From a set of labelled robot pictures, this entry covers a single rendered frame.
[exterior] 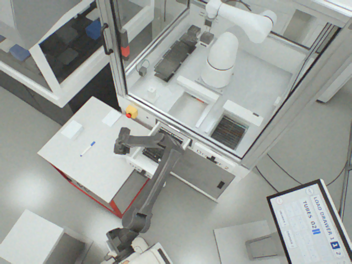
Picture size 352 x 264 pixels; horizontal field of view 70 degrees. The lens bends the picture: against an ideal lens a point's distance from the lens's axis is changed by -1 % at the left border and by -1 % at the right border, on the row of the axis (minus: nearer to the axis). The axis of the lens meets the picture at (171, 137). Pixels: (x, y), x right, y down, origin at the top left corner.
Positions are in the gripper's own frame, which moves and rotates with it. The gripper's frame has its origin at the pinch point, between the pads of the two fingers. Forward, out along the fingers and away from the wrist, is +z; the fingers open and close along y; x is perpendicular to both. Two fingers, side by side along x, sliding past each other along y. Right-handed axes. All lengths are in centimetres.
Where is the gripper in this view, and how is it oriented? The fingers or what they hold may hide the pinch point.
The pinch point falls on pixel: (123, 153)
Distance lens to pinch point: 175.0
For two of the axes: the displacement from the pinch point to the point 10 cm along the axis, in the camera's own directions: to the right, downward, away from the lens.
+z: -0.7, 4.2, 9.0
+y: -10.0, -0.6, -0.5
